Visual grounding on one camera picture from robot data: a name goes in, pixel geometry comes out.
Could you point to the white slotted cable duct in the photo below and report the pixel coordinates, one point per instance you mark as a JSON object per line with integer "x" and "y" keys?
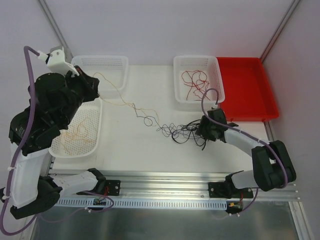
{"x": 136, "y": 203}

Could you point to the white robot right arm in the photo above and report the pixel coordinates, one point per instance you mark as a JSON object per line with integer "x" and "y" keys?
{"x": 272, "y": 167}

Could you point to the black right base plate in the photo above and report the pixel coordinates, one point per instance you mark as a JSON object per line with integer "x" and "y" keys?
{"x": 222, "y": 190}

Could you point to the white rectangular basket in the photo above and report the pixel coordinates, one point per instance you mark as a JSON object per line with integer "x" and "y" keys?
{"x": 111, "y": 70}
{"x": 193, "y": 75}

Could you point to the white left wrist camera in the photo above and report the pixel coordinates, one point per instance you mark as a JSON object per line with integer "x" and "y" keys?
{"x": 56, "y": 61}

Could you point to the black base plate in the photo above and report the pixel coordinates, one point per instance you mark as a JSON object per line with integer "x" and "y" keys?
{"x": 107, "y": 188}
{"x": 222, "y": 190}

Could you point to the red plastic tray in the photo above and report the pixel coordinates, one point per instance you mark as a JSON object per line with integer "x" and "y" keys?
{"x": 248, "y": 94}

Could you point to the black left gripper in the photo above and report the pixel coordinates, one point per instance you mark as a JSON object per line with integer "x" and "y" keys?
{"x": 88, "y": 83}

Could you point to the white oval basket left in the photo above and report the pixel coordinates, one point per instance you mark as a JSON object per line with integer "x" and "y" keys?
{"x": 81, "y": 139}

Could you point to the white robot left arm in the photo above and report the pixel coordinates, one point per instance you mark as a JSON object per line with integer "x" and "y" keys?
{"x": 54, "y": 100}

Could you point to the aluminium mounting rail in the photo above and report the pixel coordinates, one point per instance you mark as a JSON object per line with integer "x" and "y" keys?
{"x": 177, "y": 185}

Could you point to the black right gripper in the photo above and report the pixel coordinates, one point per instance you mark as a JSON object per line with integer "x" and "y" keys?
{"x": 206, "y": 129}

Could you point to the white rectangular basket centre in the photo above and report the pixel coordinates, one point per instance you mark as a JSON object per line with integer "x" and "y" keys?
{"x": 193, "y": 75}

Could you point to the white rectangular basket back left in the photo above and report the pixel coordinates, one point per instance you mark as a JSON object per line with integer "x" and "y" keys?
{"x": 111, "y": 70}

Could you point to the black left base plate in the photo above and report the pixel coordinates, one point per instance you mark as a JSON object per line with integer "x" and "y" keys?
{"x": 107, "y": 188}

